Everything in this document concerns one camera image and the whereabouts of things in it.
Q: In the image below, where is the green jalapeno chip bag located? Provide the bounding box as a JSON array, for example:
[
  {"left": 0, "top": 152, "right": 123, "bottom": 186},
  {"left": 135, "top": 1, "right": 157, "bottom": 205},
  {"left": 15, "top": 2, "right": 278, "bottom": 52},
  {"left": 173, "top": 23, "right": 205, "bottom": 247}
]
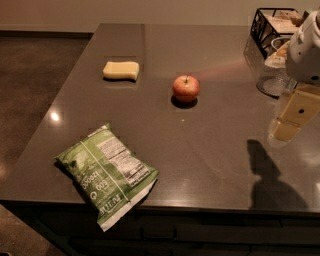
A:
[{"left": 55, "top": 124, "right": 158, "bottom": 231}]

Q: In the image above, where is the yellow sponge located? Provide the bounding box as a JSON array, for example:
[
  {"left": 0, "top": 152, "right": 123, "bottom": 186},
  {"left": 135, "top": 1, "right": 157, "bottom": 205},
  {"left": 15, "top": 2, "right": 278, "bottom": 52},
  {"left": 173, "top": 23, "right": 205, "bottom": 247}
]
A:
[{"left": 103, "top": 61, "right": 140, "bottom": 81}]

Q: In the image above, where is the clear glass jar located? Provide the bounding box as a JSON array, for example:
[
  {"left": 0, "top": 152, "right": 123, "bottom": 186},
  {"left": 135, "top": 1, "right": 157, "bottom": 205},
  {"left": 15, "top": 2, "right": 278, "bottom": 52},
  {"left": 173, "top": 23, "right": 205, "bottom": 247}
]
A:
[{"left": 244, "top": 36, "right": 297, "bottom": 98}]

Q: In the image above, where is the black wire basket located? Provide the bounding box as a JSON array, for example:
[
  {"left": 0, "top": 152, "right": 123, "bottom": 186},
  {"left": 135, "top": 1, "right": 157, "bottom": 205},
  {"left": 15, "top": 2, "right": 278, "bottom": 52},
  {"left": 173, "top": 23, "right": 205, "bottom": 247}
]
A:
[{"left": 250, "top": 8, "right": 304, "bottom": 58}]

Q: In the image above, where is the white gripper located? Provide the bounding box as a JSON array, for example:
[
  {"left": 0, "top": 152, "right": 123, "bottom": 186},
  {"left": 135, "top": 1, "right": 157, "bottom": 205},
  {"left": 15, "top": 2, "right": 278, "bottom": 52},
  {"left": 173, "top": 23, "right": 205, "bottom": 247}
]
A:
[{"left": 270, "top": 10, "right": 320, "bottom": 142}]

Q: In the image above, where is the red apple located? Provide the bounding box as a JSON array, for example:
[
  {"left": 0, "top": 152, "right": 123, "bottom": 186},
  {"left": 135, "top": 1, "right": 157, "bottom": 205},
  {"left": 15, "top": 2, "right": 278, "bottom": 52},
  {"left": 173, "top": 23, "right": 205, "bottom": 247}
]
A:
[{"left": 172, "top": 75, "right": 200, "bottom": 103}]

